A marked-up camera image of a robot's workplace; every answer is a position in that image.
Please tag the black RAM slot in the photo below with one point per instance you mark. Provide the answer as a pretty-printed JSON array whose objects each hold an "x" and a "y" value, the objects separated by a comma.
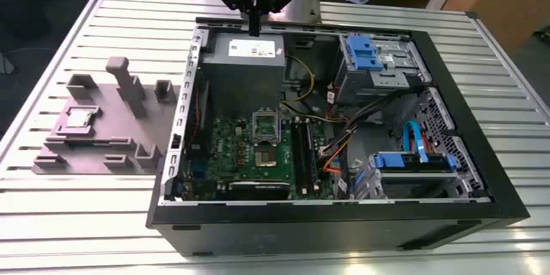
[
  {"x": 311, "y": 154},
  {"x": 298, "y": 154}
]

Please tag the blue board connector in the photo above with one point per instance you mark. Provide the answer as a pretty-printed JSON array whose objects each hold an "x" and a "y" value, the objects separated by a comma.
[{"x": 199, "y": 170}]

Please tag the green motherboard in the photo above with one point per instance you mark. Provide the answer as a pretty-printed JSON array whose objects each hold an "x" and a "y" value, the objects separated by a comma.
[{"x": 232, "y": 133}]

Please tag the grey parts rack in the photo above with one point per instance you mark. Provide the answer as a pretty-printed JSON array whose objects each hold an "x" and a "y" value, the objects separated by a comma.
[{"x": 113, "y": 120}]

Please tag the hard disk in blue carrier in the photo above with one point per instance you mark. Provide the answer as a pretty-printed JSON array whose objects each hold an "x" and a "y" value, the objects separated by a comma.
[{"x": 391, "y": 161}]

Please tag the RAM stick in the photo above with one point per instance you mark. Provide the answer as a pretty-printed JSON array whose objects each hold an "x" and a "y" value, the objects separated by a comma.
[{"x": 88, "y": 143}]

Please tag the CPU socket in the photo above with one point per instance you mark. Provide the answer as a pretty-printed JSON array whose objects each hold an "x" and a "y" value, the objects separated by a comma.
[{"x": 266, "y": 158}]

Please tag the black PC case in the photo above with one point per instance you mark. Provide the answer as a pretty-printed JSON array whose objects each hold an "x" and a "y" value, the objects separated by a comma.
[{"x": 300, "y": 233}]

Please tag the metal drive cage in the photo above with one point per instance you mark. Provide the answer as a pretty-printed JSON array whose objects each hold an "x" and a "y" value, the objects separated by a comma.
[{"x": 386, "y": 78}]

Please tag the metal disk bay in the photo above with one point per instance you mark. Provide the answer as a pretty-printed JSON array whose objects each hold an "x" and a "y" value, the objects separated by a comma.
[{"x": 412, "y": 176}]

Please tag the black graphics card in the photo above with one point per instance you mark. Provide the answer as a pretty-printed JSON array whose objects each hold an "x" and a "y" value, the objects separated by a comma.
[{"x": 258, "y": 189}]

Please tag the silver CPU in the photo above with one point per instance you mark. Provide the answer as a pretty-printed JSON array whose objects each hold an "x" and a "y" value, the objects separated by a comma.
[{"x": 79, "y": 118}]

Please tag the grey power supply unit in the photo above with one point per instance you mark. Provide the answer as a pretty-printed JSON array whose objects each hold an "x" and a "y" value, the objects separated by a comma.
[{"x": 240, "y": 78}]

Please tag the blue drive carrier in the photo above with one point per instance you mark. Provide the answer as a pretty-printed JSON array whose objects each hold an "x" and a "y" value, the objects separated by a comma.
[{"x": 363, "y": 53}]

